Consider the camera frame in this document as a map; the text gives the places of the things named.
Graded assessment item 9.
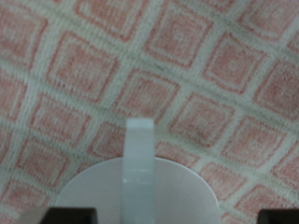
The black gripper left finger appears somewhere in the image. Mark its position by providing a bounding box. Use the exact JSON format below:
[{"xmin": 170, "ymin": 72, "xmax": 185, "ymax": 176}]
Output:
[{"xmin": 17, "ymin": 206, "xmax": 99, "ymax": 224}]

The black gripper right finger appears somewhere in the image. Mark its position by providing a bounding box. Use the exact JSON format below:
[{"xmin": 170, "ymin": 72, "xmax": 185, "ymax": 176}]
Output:
[{"xmin": 257, "ymin": 207, "xmax": 299, "ymax": 224}]

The white plastic mug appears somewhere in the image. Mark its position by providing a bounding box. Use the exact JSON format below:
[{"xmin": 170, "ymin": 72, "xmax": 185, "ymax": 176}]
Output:
[{"xmin": 53, "ymin": 118, "xmax": 224, "ymax": 224}]

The pink checked towel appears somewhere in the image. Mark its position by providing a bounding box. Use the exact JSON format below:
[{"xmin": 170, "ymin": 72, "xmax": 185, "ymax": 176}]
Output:
[{"xmin": 0, "ymin": 0, "xmax": 299, "ymax": 224}]

